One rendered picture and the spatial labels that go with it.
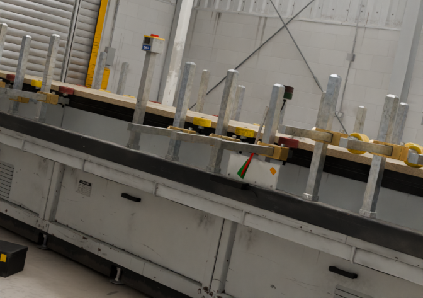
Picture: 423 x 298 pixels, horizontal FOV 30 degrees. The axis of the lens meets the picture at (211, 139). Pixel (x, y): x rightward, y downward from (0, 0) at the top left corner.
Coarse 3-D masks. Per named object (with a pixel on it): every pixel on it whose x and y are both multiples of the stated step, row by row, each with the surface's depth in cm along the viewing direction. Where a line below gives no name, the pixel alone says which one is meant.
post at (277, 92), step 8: (280, 88) 308; (272, 96) 309; (280, 96) 309; (272, 104) 309; (280, 104) 310; (272, 112) 309; (272, 120) 308; (264, 128) 310; (272, 128) 309; (264, 136) 310; (272, 136) 310; (264, 160) 309
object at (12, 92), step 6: (0, 90) 385; (6, 90) 388; (12, 90) 390; (18, 90) 393; (24, 96) 396; (30, 96) 398; (36, 96) 401; (42, 96) 404; (60, 102) 413; (66, 102) 415
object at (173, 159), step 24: (0, 120) 429; (24, 120) 414; (72, 144) 385; (96, 144) 373; (144, 168) 350; (168, 168) 340; (192, 168) 331; (216, 168) 326; (216, 192) 321; (240, 192) 312; (264, 192) 305; (288, 216) 296; (312, 216) 289; (336, 216) 282; (360, 216) 276; (384, 240) 269; (408, 240) 263
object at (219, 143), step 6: (216, 144) 284; (222, 144) 283; (228, 144) 286; (234, 144) 288; (240, 144) 291; (246, 144) 293; (252, 144) 298; (234, 150) 289; (240, 150) 291; (246, 150) 294; (252, 150) 296; (258, 150) 299; (264, 150) 302; (270, 150) 304; (288, 156) 313
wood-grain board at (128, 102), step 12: (0, 72) 465; (12, 72) 527; (60, 84) 464; (72, 84) 536; (84, 96) 411; (96, 96) 405; (108, 96) 412; (120, 96) 467; (132, 108) 386; (156, 108) 375; (168, 108) 415; (192, 120) 359; (216, 120) 373; (276, 132) 377; (300, 144) 318; (312, 144) 314; (336, 156) 306; (348, 156) 302; (360, 156) 299; (372, 156) 313; (396, 168) 289; (408, 168) 285; (420, 168) 289
